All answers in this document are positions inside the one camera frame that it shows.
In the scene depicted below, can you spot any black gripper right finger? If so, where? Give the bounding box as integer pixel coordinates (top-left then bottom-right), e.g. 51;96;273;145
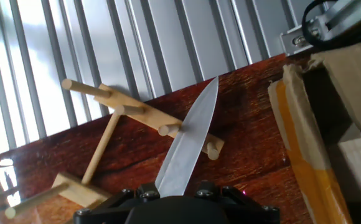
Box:
195;181;281;224

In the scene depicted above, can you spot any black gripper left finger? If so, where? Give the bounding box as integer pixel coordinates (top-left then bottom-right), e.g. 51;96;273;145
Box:
73;183;161;224

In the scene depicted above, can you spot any steel kitchen knife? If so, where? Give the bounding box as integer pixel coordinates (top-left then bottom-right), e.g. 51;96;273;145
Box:
154;76;220;198

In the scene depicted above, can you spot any wooden peg rack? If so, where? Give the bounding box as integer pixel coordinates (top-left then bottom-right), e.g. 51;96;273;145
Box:
4;78;225;220

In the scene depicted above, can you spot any brown cardboard box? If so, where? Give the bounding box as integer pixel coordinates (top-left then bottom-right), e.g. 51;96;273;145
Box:
267;39;361;224

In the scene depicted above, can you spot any dark red wooden board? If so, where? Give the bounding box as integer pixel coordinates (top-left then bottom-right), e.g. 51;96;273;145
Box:
0;52;361;224

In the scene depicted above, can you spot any black cable loop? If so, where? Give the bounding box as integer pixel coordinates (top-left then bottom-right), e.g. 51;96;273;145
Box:
301;0;361;52

